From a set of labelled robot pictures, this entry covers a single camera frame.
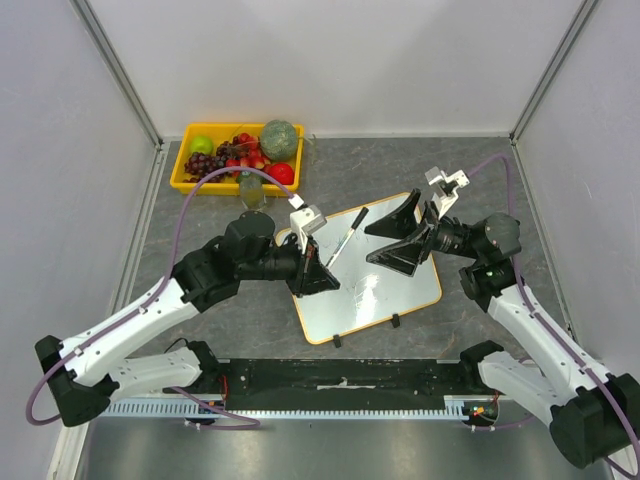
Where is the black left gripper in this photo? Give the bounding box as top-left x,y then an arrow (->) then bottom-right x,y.
239,231 -> 340,298

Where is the yellow framed whiteboard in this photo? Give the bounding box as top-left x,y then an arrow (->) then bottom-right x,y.
293,192 -> 442,345

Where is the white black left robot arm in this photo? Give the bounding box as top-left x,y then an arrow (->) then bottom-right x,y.
34,206 -> 340,427

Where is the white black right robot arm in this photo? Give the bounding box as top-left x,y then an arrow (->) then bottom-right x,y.
365,190 -> 639,469

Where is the red tomato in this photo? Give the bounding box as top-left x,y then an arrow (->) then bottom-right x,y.
268,163 -> 295,186

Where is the green avocado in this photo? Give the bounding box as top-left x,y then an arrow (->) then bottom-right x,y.
236,171 -> 262,184

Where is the red cherry bunch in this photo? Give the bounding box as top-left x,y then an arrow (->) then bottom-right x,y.
225,132 -> 271,171

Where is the yellow plastic fruit tray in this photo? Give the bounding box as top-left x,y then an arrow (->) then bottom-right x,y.
170,123 -> 304,194

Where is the green netted melon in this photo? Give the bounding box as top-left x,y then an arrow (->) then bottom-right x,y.
259,120 -> 298,161

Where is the dark purple grape bunch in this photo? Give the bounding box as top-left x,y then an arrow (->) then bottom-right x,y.
184,141 -> 230,183

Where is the green apple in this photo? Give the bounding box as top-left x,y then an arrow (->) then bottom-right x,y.
189,135 -> 214,155

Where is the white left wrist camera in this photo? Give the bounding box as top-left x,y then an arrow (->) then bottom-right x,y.
289,205 -> 327,253

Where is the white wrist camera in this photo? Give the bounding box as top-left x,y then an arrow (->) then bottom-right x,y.
425,167 -> 469,219
289,205 -> 327,253

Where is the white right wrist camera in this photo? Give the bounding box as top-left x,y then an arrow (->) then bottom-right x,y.
425,167 -> 469,219

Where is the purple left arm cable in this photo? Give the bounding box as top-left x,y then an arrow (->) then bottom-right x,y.
25,167 -> 306,431

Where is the light blue cable duct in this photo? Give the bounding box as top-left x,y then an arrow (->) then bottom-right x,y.
101,396 -> 469,421

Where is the aluminium frame post left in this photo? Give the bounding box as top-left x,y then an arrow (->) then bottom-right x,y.
70,0 -> 164,149

